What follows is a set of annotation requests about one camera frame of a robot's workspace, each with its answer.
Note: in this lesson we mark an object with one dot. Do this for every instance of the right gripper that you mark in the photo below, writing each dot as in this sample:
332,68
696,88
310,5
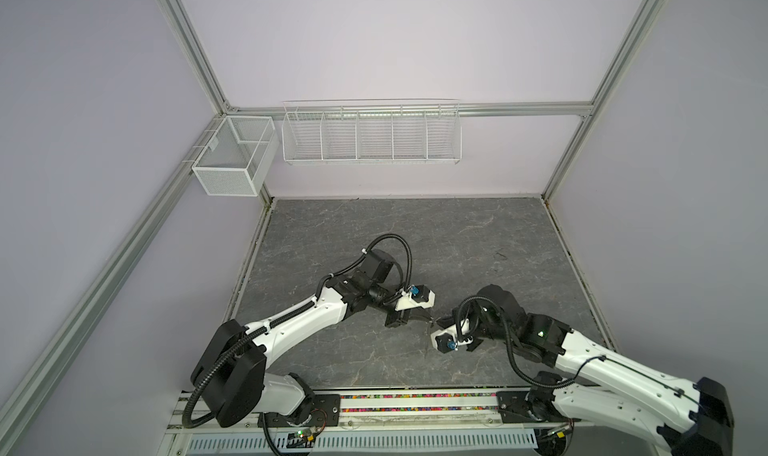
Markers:
462,313

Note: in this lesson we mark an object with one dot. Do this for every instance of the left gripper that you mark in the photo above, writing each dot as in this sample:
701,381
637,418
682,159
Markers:
401,318

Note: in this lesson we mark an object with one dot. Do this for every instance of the large toothed metal keyring disc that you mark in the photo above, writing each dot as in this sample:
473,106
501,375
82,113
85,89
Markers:
425,316

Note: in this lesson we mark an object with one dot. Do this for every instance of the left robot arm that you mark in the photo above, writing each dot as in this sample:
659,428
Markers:
232,378

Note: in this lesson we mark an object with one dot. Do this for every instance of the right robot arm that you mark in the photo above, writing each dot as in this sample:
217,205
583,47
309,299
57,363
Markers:
584,380

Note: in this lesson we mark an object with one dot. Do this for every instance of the small circuit board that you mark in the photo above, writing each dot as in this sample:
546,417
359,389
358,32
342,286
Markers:
300,440

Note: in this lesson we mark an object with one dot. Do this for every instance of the white mesh box basket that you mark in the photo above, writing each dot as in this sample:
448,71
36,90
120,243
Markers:
237,157

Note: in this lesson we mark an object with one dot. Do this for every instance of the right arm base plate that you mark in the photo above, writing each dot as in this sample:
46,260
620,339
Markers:
533,406

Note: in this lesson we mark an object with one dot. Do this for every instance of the white slotted cable duct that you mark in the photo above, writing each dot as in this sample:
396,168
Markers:
388,442

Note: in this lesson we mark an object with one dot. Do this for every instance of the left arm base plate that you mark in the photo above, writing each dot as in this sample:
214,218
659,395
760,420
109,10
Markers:
320,410

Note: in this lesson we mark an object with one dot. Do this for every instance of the white wire shelf basket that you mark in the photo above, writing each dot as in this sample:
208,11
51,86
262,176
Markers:
406,131

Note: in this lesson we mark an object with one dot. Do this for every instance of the aluminium rail with coloured beads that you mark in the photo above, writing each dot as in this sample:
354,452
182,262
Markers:
473,408

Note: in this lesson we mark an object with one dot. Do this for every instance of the aluminium frame profiles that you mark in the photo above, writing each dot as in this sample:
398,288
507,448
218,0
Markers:
36,387

